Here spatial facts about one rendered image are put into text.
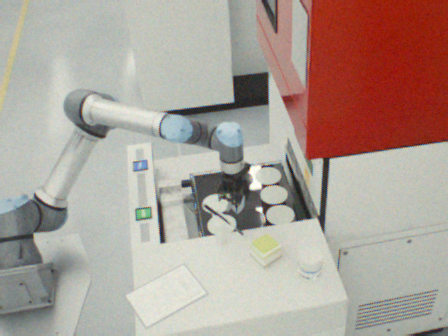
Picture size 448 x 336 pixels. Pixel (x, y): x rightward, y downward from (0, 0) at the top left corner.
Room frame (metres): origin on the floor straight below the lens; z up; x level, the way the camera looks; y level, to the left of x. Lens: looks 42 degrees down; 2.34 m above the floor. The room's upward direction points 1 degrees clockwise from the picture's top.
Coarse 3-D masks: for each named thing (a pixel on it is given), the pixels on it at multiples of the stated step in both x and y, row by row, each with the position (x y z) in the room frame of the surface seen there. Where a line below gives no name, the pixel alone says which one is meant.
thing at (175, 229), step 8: (176, 192) 1.55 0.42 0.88; (168, 208) 1.46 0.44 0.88; (176, 208) 1.47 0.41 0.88; (168, 216) 1.42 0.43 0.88; (176, 216) 1.42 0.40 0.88; (184, 216) 1.42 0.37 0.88; (168, 224) 1.38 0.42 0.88; (176, 224) 1.38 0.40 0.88; (184, 224) 1.39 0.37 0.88; (168, 232) 1.35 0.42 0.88; (176, 232) 1.35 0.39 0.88; (184, 232) 1.35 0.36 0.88; (168, 240) 1.31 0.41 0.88; (176, 240) 1.31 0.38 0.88; (184, 240) 1.31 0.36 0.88
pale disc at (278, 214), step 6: (270, 210) 1.44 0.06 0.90; (276, 210) 1.44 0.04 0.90; (282, 210) 1.44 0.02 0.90; (288, 210) 1.44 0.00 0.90; (270, 216) 1.41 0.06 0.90; (276, 216) 1.41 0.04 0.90; (282, 216) 1.41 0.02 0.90; (288, 216) 1.41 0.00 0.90; (276, 222) 1.38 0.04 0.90; (282, 222) 1.38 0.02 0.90; (288, 222) 1.38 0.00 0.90
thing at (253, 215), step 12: (252, 168) 1.67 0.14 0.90; (276, 168) 1.67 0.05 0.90; (204, 180) 1.60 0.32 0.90; (216, 180) 1.60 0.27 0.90; (252, 180) 1.60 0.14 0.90; (204, 192) 1.53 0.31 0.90; (216, 192) 1.53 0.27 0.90; (252, 192) 1.54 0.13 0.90; (288, 192) 1.54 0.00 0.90; (252, 204) 1.47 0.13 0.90; (264, 204) 1.47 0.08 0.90; (276, 204) 1.47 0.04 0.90; (288, 204) 1.47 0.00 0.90; (204, 216) 1.41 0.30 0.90; (240, 216) 1.41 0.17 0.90; (252, 216) 1.41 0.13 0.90; (264, 216) 1.41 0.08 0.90; (204, 228) 1.35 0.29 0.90; (240, 228) 1.35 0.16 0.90; (252, 228) 1.35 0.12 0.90
